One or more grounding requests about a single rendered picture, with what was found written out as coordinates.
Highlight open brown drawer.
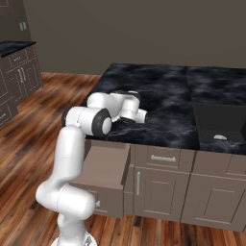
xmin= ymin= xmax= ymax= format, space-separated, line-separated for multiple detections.
xmin=70 ymin=139 xmax=132 ymax=219

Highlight brown base cupboard run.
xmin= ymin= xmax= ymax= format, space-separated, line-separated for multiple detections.
xmin=0 ymin=40 xmax=45 ymax=130

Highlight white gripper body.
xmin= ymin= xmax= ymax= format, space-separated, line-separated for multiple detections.
xmin=135 ymin=109 xmax=149 ymax=125

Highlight brown cupboard door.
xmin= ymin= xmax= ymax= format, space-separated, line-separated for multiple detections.
xmin=180 ymin=172 xmax=246 ymax=233
xmin=133 ymin=166 xmax=190 ymax=222

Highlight brown false drawer panel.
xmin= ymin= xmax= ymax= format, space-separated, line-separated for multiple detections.
xmin=191 ymin=150 xmax=246 ymax=178

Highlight brown drawer front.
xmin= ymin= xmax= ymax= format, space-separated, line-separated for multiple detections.
xmin=134 ymin=144 xmax=197 ymax=175

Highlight dark sink basin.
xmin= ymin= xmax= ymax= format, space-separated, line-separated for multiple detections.
xmin=191 ymin=102 xmax=246 ymax=144

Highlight silver cupboard door handle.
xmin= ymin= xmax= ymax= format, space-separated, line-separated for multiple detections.
xmin=135 ymin=171 xmax=141 ymax=197

